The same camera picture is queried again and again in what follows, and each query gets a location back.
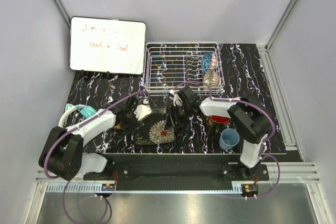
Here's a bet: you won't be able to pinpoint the yellow patterned small plate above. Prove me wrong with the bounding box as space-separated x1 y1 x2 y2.
112 124 122 130

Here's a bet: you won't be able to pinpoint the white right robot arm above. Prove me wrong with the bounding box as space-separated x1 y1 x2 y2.
165 86 275 180

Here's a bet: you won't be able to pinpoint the black floral square plate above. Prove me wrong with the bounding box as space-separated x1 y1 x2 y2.
134 107 175 145

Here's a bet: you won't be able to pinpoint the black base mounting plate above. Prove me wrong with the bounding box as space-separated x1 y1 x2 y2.
83 158 270 182

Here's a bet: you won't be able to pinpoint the red black mug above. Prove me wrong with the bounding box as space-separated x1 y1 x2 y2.
206 115 230 138

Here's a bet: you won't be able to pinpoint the white wire dish rack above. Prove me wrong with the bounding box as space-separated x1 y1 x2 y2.
142 42 225 95

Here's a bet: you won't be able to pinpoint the white whiteboard with red writing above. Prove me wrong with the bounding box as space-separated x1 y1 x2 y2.
70 17 146 75

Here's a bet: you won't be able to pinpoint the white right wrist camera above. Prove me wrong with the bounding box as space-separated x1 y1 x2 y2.
170 89 183 107

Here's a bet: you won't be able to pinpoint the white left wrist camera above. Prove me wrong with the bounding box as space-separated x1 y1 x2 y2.
134 99 152 121

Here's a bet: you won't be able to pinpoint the red white patterned bowl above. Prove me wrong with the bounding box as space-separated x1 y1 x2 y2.
203 69 220 87

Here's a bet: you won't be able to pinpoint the teal cat ear headphones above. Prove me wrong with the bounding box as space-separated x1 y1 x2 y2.
58 103 97 127

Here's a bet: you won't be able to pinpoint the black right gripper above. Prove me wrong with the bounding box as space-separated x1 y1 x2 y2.
164 103 192 131

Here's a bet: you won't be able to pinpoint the blue patterned bowl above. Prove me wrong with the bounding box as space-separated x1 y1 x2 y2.
201 52 218 73

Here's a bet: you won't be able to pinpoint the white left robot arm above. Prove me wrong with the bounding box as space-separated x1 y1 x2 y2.
38 95 152 181

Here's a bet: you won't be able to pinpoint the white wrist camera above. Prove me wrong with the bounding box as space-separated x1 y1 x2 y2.
170 89 183 107
134 99 152 121

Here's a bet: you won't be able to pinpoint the light blue plastic cup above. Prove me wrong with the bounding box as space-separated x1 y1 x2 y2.
219 129 240 150

